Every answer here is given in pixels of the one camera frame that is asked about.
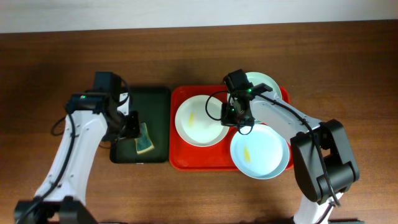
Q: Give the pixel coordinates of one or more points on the light blue plate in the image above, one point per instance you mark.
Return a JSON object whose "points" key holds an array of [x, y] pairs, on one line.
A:
{"points": [[259, 152]]}

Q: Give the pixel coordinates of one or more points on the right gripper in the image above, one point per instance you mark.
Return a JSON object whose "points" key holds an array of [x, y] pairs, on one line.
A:
{"points": [[226, 120]]}

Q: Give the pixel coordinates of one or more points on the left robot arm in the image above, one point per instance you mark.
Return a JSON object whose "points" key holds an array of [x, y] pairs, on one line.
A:
{"points": [[91, 118]]}

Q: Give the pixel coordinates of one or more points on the dark green tray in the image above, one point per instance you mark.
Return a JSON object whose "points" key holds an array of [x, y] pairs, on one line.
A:
{"points": [[153, 106]]}

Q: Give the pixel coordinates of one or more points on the mint green plate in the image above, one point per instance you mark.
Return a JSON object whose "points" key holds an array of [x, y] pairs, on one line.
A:
{"points": [[264, 79]]}

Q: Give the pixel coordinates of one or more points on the green yellow sponge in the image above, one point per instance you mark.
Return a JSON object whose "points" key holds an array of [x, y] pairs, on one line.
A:
{"points": [[143, 142]]}

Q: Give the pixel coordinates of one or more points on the red plastic tray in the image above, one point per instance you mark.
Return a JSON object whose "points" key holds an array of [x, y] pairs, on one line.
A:
{"points": [[184, 156]]}

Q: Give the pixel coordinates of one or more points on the white plate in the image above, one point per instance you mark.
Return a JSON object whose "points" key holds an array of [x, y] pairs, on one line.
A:
{"points": [[194, 125]]}

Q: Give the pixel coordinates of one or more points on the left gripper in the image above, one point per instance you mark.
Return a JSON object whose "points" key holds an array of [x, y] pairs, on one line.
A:
{"points": [[134, 132]]}

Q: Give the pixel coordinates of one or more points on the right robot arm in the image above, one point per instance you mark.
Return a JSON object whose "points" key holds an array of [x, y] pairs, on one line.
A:
{"points": [[324, 163]]}

